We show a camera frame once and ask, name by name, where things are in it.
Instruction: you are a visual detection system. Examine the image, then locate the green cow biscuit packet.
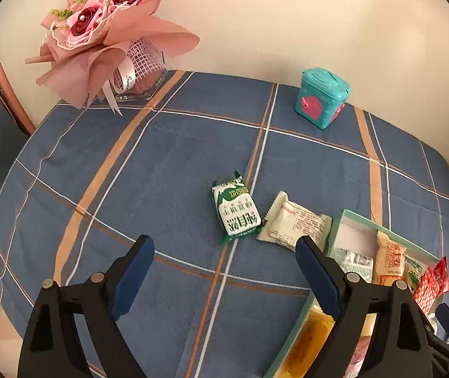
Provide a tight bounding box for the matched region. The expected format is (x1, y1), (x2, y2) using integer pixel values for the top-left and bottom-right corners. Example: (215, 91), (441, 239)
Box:
(403, 258), (427, 289)

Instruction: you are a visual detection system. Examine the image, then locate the red snack packet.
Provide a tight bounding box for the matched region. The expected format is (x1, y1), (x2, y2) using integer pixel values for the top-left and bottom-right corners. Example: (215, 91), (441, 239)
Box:
(431, 257), (449, 294)

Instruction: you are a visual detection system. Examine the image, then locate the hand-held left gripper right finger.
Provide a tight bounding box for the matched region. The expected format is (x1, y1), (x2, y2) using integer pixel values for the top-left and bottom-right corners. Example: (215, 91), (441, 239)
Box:
(295, 235), (435, 378)

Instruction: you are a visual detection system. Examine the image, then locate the blue plaid tablecloth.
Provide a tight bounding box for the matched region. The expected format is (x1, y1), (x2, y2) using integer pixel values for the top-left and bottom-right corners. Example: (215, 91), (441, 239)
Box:
(0, 70), (449, 378)

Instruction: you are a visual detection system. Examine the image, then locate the pale green white packet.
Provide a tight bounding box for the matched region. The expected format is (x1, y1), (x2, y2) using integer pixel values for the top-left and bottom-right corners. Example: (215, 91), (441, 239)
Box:
(332, 247), (375, 282)

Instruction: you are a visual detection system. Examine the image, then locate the teal toy box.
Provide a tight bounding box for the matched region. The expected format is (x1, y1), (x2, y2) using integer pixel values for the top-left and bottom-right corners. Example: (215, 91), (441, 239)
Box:
(294, 67), (351, 130)

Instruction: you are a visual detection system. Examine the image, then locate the red patterned long packet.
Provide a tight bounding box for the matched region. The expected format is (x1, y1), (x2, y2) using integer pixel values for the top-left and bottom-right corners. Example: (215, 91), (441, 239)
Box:
(412, 268), (441, 312)

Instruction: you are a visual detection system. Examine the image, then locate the yellow snack packet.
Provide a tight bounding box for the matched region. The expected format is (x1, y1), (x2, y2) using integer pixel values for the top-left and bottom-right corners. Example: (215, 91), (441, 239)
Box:
(280, 309), (337, 378)

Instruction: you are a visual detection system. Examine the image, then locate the dark green milk biscuit packet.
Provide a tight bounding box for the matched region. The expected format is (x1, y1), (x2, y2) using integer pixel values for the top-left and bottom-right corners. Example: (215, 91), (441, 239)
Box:
(211, 171), (263, 247)

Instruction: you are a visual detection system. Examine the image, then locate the pink snack packet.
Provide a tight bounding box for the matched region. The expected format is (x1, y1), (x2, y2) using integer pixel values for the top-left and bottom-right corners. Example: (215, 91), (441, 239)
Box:
(344, 335), (372, 378)

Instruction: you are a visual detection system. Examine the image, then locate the white snack packet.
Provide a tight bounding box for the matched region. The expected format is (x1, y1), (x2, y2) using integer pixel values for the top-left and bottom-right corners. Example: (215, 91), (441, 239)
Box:
(256, 191), (333, 253)

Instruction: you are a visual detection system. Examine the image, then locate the peach bread packet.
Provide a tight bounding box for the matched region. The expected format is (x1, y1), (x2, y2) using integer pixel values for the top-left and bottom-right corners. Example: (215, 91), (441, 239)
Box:
(373, 230), (407, 286)

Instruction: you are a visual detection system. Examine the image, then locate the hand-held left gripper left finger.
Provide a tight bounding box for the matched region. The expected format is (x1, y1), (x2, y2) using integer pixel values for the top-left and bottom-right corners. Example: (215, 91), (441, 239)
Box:
(17, 235), (155, 378)

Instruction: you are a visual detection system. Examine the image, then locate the teal cardboard tray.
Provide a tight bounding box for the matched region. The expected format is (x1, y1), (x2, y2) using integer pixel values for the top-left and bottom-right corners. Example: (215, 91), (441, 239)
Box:
(263, 209), (447, 378)

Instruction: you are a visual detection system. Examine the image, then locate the pink flower bouquet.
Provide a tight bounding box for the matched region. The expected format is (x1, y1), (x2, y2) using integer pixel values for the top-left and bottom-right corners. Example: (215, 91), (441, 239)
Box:
(25, 0), (201, 117)

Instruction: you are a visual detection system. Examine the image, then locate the clear glass vase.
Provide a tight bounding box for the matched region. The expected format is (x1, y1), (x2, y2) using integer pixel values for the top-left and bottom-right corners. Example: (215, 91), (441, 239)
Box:
(112, 37), (169, 101)

